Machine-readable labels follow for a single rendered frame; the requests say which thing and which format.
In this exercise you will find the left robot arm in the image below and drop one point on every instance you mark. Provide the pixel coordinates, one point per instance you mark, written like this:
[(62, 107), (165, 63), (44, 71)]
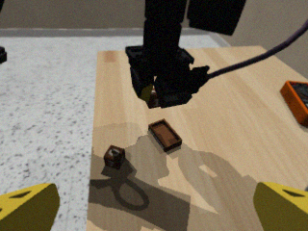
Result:
[(175, 79)]

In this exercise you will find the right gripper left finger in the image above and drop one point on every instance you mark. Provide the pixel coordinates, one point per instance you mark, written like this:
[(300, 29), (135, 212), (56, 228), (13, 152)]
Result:
[(30, 209)]

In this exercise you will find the orange digital multimeter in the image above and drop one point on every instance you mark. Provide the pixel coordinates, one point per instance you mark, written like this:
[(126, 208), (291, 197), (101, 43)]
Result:
[(296, 96)]

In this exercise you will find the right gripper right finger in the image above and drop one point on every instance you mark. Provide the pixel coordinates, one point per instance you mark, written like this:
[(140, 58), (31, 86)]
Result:
[(281, 208)]

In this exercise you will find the brown wooden tray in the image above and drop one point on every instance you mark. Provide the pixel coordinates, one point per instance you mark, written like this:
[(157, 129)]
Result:
[(164, 134)]

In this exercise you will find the brown cube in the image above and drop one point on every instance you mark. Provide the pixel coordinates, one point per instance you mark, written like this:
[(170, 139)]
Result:
[(114, 157), (153, 100)]

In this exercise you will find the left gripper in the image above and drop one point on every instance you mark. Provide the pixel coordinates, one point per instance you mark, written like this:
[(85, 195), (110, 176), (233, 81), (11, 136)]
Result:
[(157, 42)]

